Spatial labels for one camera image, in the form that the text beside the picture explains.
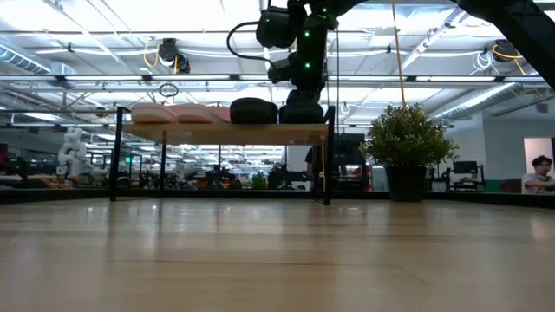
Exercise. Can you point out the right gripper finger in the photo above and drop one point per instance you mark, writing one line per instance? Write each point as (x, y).
(303, 96)

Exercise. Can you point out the black slide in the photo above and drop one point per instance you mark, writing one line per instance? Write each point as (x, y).
(301, 116)
(253, 112)

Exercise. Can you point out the pink slide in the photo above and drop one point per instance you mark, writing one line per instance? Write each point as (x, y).
(152, 115)
(197, 115)

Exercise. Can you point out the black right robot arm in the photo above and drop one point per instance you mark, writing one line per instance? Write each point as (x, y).
(520, 26)

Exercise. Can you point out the black background robot arm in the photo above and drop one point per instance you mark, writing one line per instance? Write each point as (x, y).
(284, 177)
(219, 177)

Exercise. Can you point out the white column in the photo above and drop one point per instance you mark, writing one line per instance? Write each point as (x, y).
(295, 162)

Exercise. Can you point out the person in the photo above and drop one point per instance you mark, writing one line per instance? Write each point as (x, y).
(313, 167)
(542, 167)

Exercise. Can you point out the black equipment box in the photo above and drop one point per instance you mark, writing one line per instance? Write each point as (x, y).
(347, 156)

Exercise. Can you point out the small green background plant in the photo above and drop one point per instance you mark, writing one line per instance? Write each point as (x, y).
(259, 182)

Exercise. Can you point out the green potted plant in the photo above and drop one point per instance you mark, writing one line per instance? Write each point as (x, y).
(407, 143)

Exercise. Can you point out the black desk monitor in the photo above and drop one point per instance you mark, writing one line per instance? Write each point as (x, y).
(465, 167)

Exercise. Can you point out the long ceiling light bar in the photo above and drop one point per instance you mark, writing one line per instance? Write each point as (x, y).
(104, 78)

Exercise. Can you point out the green board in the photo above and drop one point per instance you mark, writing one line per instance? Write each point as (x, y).
(491, 187)

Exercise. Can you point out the brown chair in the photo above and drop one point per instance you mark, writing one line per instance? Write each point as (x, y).
(511, 186)

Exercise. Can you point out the white door panel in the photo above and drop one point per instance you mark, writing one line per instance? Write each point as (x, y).
(531, 149)

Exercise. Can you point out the white humanoid robot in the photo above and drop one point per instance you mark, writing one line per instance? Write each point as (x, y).
(73, 151)

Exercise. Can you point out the wooden workbench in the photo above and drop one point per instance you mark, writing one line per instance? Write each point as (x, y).
(43, 181)

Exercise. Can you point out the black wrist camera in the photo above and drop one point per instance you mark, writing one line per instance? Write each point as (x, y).
(282, 71)

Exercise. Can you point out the wooden shelf with black frame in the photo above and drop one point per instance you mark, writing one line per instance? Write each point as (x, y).
(225, 134)

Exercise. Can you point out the black frame crossbar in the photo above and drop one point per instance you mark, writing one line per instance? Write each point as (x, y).
(217, 193)

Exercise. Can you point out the silver air duct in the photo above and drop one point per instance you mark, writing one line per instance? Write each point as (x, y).
(21, 60)
(477, 102)

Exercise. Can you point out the black aluminium frame rails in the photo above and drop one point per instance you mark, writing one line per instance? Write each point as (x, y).
(477, 198)
(52, 196)

